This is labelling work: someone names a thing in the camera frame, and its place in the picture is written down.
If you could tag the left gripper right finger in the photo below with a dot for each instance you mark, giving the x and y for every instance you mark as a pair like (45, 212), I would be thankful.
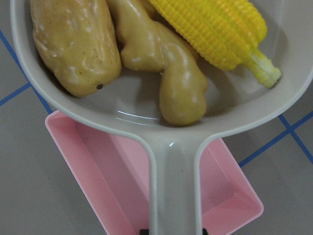
(204, 232)

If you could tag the beige plastic dustpan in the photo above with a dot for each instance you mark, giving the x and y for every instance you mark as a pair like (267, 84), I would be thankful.
(237, 103)

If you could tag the brown toy potato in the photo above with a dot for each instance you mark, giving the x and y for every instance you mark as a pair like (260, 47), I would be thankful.
(76, 41)

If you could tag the yellow toy corn cob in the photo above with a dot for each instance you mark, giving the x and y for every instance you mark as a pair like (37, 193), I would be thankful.
(226, 33)

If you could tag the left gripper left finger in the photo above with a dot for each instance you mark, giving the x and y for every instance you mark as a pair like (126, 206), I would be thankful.
(144, 232)

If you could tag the tan toy ginger root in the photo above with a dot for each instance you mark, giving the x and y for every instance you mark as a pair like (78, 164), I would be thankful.
(149, 45)

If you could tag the pink plastic bin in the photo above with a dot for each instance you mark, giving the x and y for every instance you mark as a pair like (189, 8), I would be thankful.
(113, 173)

